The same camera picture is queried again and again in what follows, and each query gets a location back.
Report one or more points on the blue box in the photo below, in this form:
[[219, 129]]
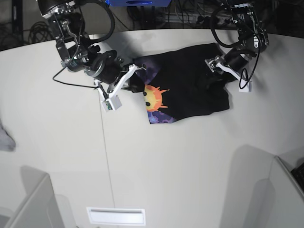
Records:
[[125, 3]]

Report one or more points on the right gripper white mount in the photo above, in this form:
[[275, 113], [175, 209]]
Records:
[[108, 68]]

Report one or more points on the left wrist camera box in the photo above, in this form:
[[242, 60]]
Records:
[[245, 86]]

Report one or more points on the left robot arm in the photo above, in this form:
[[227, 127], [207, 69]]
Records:
[[251, 35]]

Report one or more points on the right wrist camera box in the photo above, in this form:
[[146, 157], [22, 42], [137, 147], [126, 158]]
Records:
[[111, 104]]

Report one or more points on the white partition panel right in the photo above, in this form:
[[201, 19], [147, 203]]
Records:
[[288, 206]]

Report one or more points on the black flat device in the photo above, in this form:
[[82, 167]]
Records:
[[17, 20]]

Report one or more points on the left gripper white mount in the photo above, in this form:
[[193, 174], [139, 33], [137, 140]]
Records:
[[226, 68]]

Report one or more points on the white partition panel left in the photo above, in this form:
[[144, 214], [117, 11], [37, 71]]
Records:
[[39, 209]]

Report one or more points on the black keyboard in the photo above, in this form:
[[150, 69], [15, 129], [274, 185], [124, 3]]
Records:
[[298, 174]]

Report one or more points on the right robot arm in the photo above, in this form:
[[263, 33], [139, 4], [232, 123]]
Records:
[[78, 52]]

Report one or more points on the grey cloth at table edge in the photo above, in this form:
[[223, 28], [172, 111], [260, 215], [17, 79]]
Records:
[[6, 142]]

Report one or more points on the black T-shirt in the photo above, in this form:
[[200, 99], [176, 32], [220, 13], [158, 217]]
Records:
[[175, 84]]

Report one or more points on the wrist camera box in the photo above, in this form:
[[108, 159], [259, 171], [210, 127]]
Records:
[[245, 86], [111, 104]]

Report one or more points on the white partition panel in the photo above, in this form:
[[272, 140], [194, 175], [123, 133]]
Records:
[[39, 209], [288, 206]]

